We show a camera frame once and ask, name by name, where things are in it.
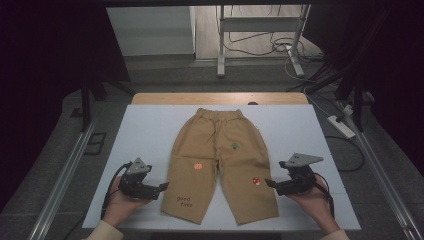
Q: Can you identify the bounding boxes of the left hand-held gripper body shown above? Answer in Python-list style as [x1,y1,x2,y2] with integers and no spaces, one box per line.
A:
[118,157,161,201]

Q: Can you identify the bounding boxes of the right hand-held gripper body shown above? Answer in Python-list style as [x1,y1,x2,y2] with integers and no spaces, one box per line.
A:
[277,152,324,194]

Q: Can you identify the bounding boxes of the tan pants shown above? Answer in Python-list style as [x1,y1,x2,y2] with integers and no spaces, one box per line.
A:
[160,107,280,226]

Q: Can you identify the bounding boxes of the person's left hand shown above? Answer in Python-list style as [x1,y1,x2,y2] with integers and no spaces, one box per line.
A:
[101,176,153,228]

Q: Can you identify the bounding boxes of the person's right hand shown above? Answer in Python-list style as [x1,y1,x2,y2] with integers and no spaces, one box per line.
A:
[287,176,341,233]

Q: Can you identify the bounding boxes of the black floor plate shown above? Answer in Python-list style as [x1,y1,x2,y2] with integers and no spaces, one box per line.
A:
[83,132,108,156]

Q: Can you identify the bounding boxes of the white power strip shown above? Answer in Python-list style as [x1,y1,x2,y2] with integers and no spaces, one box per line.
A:
[327,114,357,139]

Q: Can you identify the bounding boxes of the black stand with angled legs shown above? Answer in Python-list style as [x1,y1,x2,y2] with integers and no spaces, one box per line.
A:
[304,49,368,133]

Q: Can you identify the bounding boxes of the black tripod stand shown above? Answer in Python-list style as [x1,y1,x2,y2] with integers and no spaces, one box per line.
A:
[79,71,134,133]

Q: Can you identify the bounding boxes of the dark curtain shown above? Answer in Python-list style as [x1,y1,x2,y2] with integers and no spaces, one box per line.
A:
[303,0,424,174]
[0,0,131,211]

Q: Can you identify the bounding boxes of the left hand-held gripper black cable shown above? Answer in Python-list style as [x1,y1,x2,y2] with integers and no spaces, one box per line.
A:
[100,161,134,220]

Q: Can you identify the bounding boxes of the hand-held gripper black cable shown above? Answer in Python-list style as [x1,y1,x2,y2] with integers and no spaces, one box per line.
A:
[100,161,134,220]
[313,172,335,219]

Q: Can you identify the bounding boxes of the right hand-held gripper black cable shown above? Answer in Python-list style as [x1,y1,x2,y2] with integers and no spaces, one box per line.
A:
[313,172,335,219]

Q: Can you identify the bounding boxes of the black floor cable loop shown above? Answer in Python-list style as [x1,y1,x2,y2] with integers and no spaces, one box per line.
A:
[324,134,365,173]

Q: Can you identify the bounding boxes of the aluminium floor rail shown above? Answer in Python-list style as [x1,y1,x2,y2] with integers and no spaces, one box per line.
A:
[28,119,98,240]
[339,103,424,240]

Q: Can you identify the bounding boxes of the white floor cable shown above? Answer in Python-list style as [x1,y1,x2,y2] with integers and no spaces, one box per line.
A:
[284,56,334,118]

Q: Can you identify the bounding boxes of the tangled black floor cables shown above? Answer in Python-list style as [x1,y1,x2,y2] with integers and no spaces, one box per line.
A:
[223,31,324,64]

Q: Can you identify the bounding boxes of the white metal stand frame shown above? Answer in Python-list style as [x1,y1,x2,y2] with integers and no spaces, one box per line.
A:
[216,3,313,78]

